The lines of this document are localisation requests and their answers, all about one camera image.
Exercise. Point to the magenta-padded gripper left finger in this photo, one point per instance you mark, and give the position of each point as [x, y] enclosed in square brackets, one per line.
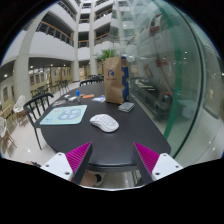
[60, 165]

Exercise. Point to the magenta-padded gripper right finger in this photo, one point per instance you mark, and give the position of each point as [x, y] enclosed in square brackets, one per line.
[165, 165]

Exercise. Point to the white perforated computer mouse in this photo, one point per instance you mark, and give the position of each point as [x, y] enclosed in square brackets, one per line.
[105, 123]

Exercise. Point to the light green printed mouse pad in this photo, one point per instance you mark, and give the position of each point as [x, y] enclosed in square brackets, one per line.
[65, 115]

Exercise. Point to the clear plastic packet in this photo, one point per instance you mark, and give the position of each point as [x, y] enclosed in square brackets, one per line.
[58, 103]

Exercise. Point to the black slatted chair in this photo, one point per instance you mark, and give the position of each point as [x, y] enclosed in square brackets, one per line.
[30, 110]
[90, 81]

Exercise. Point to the small white box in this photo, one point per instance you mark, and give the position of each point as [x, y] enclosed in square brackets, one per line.
[66, 96]
[72, 98]

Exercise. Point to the white lattice chair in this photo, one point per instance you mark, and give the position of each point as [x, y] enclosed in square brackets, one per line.
[20, 105]
[2, 128]

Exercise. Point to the grey fabric pouch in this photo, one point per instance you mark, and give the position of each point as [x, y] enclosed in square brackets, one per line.
[126, 107]

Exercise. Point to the small blue-capped bottle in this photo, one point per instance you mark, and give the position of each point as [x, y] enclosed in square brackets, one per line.
[78, 96]

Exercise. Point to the orange card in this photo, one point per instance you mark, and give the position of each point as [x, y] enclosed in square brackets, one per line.
[88, 96]

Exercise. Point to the white tissue packet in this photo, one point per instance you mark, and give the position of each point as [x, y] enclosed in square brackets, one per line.
[98, 99]

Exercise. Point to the group of dark chairs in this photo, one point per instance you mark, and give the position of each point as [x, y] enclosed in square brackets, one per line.
[61, 85]

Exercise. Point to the brown paper bag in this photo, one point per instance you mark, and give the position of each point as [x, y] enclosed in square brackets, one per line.
[113, 80]

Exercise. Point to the green potted plant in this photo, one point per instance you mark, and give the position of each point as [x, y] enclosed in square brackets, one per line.
[106, 55]

